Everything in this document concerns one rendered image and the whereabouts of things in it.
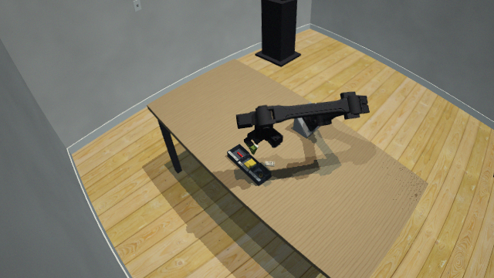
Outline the dark blue rack of labelled bins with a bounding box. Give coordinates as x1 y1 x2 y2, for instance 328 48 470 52
227 144 272 186

